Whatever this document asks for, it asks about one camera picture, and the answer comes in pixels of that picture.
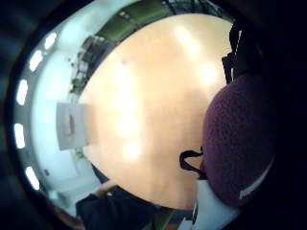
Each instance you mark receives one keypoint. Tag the the person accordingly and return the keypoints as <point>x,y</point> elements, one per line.
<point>115,209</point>

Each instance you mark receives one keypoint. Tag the dark cluttered shelf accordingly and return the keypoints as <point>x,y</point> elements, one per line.
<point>91,54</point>

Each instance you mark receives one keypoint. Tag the purple fuzzy soft toy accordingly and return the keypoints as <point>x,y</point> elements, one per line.
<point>238,137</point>

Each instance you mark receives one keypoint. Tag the green partition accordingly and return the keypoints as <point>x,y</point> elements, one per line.
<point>134,17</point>

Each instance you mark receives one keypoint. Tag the grey cabinet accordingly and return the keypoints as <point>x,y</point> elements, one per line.
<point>71,126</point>

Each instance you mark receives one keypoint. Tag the oblong ceiling light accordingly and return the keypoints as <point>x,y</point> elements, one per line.
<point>22,92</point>
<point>35,60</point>
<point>50,40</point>
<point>19,135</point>
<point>32,178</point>

